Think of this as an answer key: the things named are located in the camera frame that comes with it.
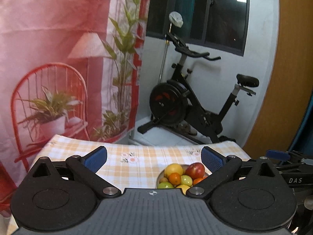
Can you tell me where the green apple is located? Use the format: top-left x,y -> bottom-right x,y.
180,174 -> 193,187

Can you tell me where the small green fruit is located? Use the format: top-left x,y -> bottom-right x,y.
157,182 -> 174,189

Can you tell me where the dark window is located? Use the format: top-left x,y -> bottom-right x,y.
146,0 -> 250,56

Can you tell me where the orange plaid tablecloth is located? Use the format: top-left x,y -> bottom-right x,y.
6,134 -> 252,235

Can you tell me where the small brown kiwi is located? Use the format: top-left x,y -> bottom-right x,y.
159,177 -> 168,183

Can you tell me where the orange mandarin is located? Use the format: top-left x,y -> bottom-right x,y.
168,172 -> 181,186
192,176 -> 207,186

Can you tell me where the yellow lemon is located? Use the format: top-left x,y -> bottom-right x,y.
164,163 -> 183,178

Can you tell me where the red apple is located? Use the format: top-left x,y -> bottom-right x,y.
185,162 -> 205,180

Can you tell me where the beige round plate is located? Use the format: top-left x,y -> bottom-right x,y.
156,164 -> 212,188

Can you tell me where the red printed backdrop curtain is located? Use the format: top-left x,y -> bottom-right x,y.
1,0 -> 150,217

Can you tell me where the black exercise bike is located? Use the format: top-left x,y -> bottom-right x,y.
137,32 -> 259,143

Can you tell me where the wooden door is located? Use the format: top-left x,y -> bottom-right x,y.
243,0 -> 312,158

